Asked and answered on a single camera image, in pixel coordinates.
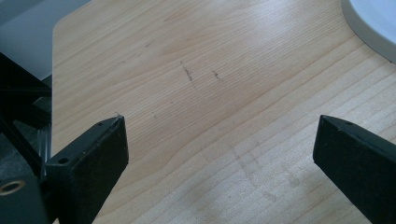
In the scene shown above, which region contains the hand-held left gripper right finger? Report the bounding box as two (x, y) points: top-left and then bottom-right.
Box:
(312, 114), (396, 224)

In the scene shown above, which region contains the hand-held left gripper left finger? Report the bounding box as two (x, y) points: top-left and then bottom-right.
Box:
(45, 115), (130, 224)

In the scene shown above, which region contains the white round dish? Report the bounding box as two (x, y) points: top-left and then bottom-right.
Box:
(340, 0), (396, 64)

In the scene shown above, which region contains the black metal stand frame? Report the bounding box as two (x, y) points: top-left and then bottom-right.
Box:
(0, 51), (52, 179)

